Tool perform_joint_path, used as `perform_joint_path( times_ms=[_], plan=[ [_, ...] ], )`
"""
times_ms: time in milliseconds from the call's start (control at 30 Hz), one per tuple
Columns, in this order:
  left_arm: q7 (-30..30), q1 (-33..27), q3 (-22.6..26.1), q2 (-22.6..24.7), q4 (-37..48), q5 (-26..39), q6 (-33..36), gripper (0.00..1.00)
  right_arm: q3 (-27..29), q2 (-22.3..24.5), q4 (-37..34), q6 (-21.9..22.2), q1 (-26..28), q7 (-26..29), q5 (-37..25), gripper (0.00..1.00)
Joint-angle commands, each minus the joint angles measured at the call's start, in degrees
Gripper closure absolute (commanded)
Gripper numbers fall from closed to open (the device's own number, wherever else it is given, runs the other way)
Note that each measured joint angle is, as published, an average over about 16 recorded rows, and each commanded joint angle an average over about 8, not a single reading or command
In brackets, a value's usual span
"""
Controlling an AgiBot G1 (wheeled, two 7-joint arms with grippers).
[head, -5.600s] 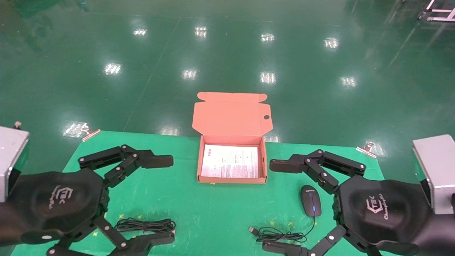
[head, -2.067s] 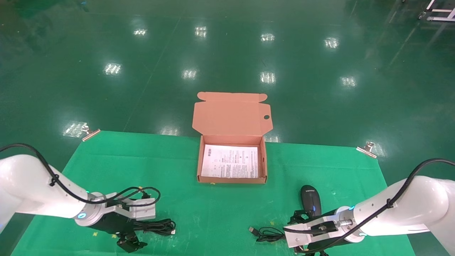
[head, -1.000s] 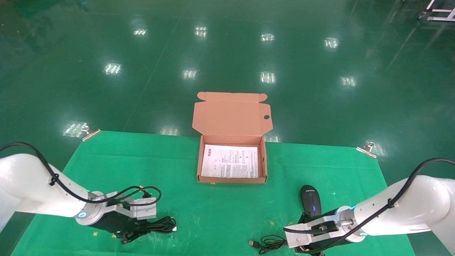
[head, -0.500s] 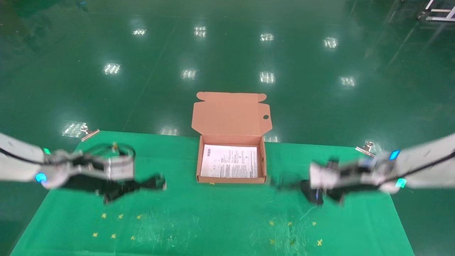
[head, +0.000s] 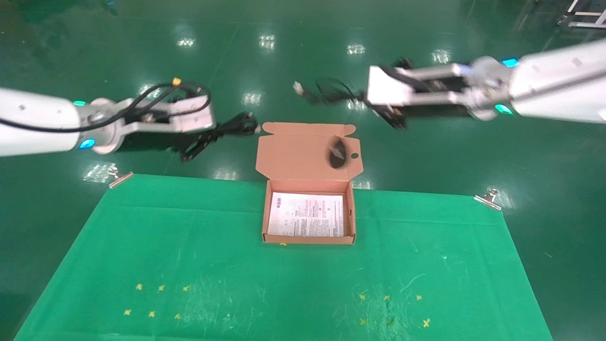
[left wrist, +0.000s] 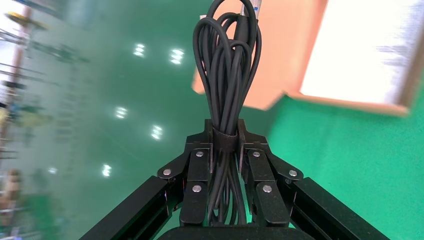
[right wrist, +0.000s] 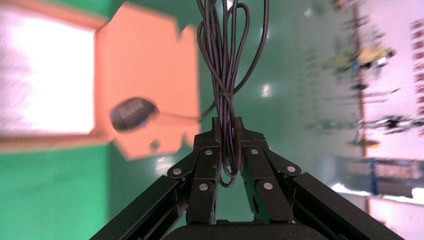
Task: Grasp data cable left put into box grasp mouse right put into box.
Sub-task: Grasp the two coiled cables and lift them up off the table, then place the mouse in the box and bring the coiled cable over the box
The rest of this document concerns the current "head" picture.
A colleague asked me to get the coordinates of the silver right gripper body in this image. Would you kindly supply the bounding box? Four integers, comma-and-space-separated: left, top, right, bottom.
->
366, 57, 516, 122

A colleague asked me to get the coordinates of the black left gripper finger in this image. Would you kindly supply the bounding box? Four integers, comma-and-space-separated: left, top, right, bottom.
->
199, 125, 229, 144
179, 137, 210, 163

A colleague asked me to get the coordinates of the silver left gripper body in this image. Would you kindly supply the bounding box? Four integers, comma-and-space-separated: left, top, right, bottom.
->
90, 93, 216, 155

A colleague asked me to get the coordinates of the black data cable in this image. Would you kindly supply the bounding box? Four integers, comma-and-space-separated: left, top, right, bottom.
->
208, 112, 262, 141

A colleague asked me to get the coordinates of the black wired computer mouse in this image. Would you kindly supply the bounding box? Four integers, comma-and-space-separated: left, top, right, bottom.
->
292, 77, 379, 170

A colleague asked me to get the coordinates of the brown cardboard box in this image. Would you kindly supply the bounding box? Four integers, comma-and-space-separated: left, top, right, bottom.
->
255, 122, 364, 245

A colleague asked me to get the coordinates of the metal binder clip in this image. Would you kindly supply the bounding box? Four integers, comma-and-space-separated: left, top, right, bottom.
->
107, 165, 134, 189
474, 188, 503, 212

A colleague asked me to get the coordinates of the white printed instruction sheet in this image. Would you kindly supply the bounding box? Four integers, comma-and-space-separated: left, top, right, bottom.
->
267, 192, 345, 238

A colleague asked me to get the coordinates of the green table cloth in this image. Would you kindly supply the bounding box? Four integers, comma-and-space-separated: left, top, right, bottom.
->
14, 174, 554, 341

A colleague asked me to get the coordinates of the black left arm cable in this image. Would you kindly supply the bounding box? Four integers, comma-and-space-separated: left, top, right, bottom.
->
0, 78, 212, 133

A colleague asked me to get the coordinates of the white metal frame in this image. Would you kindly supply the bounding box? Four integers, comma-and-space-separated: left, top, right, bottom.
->
558, 0, 606, 30

